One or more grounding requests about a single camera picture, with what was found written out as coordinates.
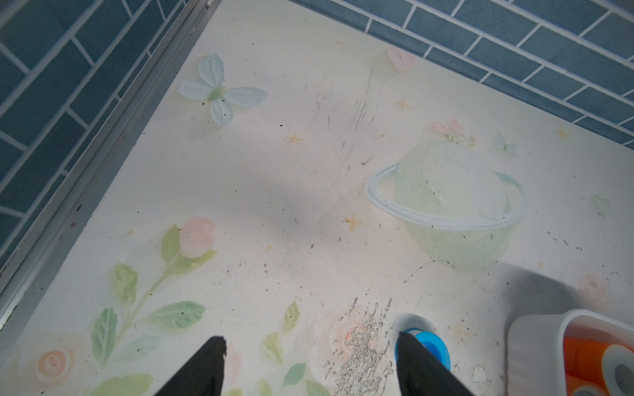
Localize blue tape roll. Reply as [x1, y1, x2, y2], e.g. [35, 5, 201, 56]
[395, 328, 452, 370]

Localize white plastic storage box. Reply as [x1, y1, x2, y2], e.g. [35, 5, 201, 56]
[508, 310, 633, 395]

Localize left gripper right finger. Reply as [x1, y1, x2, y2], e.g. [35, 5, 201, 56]
[396, 332, 473, 396]

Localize orange white tape roll top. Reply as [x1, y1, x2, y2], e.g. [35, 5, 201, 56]
[563, 337, 633, 395]

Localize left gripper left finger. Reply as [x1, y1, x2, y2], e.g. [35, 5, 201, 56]
[155, 336, 227, 396]

